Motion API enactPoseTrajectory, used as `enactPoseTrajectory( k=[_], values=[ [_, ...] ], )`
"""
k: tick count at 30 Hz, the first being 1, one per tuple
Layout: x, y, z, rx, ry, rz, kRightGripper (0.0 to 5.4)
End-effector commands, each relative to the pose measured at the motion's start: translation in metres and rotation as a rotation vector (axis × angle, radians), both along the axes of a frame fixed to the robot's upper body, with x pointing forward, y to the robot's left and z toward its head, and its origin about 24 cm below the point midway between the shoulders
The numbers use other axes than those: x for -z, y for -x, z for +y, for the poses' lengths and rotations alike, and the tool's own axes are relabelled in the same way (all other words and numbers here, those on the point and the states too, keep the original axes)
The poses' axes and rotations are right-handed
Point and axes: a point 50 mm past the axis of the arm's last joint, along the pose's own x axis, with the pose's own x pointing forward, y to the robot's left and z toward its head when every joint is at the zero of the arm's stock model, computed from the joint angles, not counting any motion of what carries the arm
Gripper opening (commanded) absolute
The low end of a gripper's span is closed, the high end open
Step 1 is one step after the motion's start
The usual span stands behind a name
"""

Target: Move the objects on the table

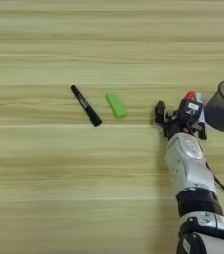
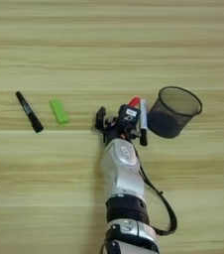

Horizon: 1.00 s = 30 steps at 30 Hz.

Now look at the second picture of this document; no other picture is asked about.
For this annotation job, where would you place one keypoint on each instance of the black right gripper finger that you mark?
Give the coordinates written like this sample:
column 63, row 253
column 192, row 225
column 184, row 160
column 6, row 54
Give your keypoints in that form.
column 135, row 135
column 100, row 119

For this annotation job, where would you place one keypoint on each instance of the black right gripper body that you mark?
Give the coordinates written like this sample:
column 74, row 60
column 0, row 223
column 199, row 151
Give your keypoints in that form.
column 115, row 130

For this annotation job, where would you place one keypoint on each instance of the white marker with black cap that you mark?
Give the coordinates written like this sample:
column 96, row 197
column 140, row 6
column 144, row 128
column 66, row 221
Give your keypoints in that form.
column 144, row 112

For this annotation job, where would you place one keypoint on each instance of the red and black pen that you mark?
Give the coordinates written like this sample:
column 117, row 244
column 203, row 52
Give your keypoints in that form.
column 134, row 101

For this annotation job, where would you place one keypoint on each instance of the green eraser block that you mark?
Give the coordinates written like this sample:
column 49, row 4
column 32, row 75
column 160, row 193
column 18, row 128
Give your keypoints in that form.
column 59, row 111

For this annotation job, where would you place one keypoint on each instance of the black marker pen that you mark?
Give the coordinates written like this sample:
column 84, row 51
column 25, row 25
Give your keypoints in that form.
column 29, row 112

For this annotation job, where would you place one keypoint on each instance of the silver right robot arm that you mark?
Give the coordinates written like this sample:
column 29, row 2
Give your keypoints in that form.
column 124, row 175

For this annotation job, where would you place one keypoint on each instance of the black box with white label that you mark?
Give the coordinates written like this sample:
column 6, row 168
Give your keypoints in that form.
column 129, row 115

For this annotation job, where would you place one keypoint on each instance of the black mesh pen cup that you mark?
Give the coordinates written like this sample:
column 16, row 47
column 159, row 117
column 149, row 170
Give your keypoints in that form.
column 173, row 114

